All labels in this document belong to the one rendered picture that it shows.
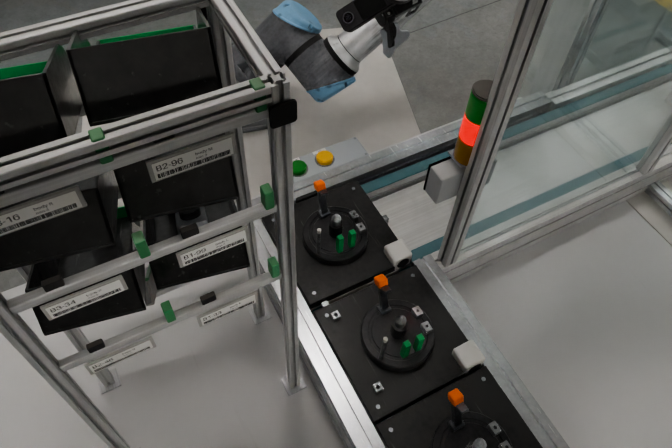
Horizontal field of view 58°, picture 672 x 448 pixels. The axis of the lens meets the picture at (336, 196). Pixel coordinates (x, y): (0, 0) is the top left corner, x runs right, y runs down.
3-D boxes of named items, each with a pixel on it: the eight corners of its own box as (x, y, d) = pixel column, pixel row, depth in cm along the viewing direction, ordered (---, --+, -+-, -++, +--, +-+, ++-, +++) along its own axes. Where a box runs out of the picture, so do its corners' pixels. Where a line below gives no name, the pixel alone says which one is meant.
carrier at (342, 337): (313, 315, 120) (313, 285, 110) (414, 269, 127) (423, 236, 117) (373, 426, 107) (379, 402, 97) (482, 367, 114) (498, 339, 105)
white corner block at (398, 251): (381, 255, 129) (383, 245, 126) (399, 247, 130) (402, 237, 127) (392, 272, 127) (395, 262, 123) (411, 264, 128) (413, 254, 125)
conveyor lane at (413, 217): (264, 244, 140) (261, 220, 132) (544, 130, 166) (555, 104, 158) (319, 347, 125) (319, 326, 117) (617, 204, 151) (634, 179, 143)
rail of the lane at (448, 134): (234, 232, 142) (229, 205, 133) (529, 116, 169) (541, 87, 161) (243, 250, 139) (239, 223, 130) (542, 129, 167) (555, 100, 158)
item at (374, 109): (90, 58, 182) (88, 50, 180) (378, 31, 195) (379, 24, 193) (75, 250, 141) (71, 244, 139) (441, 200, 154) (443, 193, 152)
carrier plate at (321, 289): (261, 222, 133) (261, 216, 131) (356, 184, 141) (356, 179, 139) (309, 309, 121) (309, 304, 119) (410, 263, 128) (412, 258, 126)
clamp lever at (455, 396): (448, 421, 103) (446, 392, 99) (458, 415, 104) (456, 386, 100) (461, 436, 101) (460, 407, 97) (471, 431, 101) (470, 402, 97)
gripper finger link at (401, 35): (414, 54, 128) (411, 18, 121) (391, 66, 127) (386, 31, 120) (406, 47, 130) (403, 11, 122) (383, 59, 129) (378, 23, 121)
